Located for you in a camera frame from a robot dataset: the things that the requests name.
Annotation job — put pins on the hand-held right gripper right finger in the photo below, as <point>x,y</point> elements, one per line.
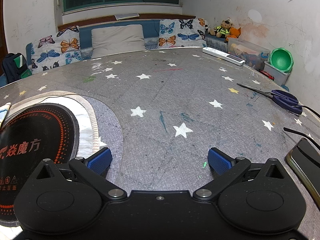
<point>218,161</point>

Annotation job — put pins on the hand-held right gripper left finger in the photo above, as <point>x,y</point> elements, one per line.
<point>101,161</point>

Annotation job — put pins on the light blue striped shirt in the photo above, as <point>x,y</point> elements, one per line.
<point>4,113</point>

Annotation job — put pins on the black round induction cooker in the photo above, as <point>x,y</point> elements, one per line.
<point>37,155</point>

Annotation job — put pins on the black smartphone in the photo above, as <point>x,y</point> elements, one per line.
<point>306,160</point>

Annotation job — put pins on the red toy car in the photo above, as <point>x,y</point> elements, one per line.
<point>267,74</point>

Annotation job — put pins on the white plastic bin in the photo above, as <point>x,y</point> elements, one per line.
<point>277,77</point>

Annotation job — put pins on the white remote control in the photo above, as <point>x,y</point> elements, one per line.
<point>222,54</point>

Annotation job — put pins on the clear plastic storage box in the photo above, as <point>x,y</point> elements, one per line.
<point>250,51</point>

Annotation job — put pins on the green plastic bowl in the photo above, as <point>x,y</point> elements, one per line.
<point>281,60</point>

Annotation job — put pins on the butterfly print pillow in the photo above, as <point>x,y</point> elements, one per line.
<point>57,47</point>
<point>180,32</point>

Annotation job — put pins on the grey pillow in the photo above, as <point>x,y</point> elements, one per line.
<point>117,40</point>

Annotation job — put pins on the dark blue backpack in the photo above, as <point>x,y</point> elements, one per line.
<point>15,66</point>

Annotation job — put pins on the orange plush toy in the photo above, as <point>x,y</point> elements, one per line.
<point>235,32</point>

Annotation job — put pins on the brown teddy bear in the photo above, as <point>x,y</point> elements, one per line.
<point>222,30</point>

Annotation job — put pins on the blue sofa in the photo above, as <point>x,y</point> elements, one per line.
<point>150,27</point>

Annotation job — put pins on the folded grey cloth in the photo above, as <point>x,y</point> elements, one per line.
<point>126,16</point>

